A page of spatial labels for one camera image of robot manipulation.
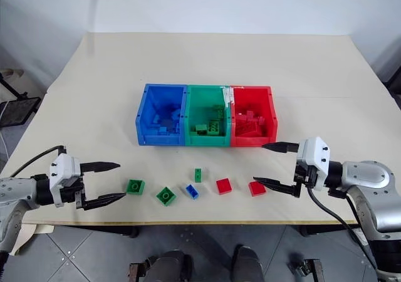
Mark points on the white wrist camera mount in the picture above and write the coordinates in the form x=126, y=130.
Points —
x=64, y=166
x=314, y=152

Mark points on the brown metal bracket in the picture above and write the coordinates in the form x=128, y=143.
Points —
x=310, y=269
x=136, y=272

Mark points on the small green toy brick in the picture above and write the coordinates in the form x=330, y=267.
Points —
x=198, y=175

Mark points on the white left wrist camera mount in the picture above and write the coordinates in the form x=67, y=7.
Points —
x=64, y=166

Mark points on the black mesh stand base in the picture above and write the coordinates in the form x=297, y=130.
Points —
x=18, y=111

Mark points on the white tape on bins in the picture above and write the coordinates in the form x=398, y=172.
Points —
x=227, y=95

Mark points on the dark background equipment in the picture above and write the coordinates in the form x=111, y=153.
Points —
x=394, y=81

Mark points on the dark rounded shape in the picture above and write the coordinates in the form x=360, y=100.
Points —
x=170, y=266
x=247, y=264

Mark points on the large red toy brick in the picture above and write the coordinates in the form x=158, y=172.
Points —
x=247, y=131

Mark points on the red plastic bin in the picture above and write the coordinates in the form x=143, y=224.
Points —
x=250, y=141

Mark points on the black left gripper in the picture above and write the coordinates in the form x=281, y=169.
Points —
x=71, y=192

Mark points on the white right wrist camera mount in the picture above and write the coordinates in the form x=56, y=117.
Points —
x=314, y=152

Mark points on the black table frame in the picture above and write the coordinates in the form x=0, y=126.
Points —
x=103, y=230

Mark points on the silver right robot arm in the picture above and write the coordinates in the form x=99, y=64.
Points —
x=369, y=175

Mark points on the red square toy brick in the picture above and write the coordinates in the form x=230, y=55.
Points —
x=224, y=186
x=257, y=189

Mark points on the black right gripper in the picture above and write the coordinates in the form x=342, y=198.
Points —
x=305, y=175

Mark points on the small blue toy brick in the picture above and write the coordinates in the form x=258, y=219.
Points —
x=191, y=191

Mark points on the green plastic bin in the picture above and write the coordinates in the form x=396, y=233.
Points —
x=206, y=140

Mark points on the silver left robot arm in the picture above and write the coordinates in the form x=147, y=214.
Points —
x=15, y=191

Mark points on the dark green toy brick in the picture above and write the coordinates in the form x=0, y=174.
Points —
x=218, y=111

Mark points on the black stand leg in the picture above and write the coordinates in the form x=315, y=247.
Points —
x=12, y=86

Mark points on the green square toy brick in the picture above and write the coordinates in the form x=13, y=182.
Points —
x=166, y=196
x=135, y=187

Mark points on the blue plastic bin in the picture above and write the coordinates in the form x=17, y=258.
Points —
x=161, y=139

